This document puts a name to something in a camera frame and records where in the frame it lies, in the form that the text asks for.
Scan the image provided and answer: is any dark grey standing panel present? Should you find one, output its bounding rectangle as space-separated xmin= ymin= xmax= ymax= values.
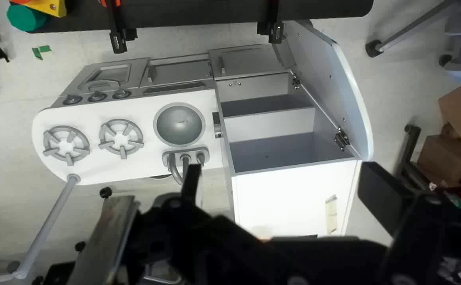
xmin=357 ymin=159 xmax=417 ymax=234

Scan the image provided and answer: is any white toy kitchen door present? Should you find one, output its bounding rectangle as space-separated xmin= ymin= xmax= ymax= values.
xmin=281 ymin=20 xmax=376 ymax=162

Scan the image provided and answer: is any green floor tape piece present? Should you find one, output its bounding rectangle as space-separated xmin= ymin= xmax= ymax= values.
xmin=30 ymin=44 xmax=52 ymax=61

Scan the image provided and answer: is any green block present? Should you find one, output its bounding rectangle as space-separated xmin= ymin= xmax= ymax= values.
xmin=5 ymin=4 xmax=51 ymax=32

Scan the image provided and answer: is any grey toy stove burner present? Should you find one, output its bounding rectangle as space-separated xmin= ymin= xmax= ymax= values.
xmin=41 ymin=124 xmax=92 ymax=167
xmin=98 ymin=118 xmax=146 ymax=161

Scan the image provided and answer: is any brown cardboard box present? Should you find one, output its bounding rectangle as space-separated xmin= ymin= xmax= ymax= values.
xmin=417 ymin=82 xmax=461 ymax=186

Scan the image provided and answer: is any tripod leg black foot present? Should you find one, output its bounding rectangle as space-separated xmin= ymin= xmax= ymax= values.
xmin=365 ymin=0 xmax=456 ymax=58

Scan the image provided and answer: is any grey vertical pole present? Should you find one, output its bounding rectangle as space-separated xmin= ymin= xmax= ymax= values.
xmin=11 ymin=172 xmax=84 ymax=281

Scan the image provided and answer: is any grey toy sink bowl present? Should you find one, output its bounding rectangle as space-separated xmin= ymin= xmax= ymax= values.
xmin=154 ymin=102 xmax=206 ymax=146

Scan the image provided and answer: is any grey toy faucet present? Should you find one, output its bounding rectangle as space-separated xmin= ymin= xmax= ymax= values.
xmin=162 ymin=146 xmax=211 ymax=184

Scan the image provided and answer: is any dark toy stove knob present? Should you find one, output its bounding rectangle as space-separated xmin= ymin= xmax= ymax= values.
xmin=111 ymin=86 xmax=133 ymax=102
xmin=86 ymin=89 xmax=109 ymax=104
xmin=62 ymin=93 xmax=86 ymax=107

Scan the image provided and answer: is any beige tape strip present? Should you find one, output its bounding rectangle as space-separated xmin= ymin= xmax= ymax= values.
xmin=323 ymin=192 xmax=341 ymax=234

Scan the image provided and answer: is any white toy kitchen unit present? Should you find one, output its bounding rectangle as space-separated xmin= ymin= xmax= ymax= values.
xmin=30 ymin=42 xmax=363 ymax=238

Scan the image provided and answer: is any metallic gripper right finger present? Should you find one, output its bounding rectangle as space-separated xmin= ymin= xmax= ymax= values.
xmin=385 ymin=191 xmax=456 ymax=285

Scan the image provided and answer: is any black clamp orange handle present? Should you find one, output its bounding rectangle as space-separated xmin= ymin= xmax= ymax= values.
xmin=255 ymin=0 xmax=287 ymax=44
xmin=98 ymin=0 xmax=140 ymax=55

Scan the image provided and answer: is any metallic gripper left finger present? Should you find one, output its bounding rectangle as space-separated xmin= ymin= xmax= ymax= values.
xmin=68 ymin=194 xmax=140 ymax=285

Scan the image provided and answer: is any black table mat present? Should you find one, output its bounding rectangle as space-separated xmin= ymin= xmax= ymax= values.
xmin=30 ymin=0 xmax=376 ymax=32

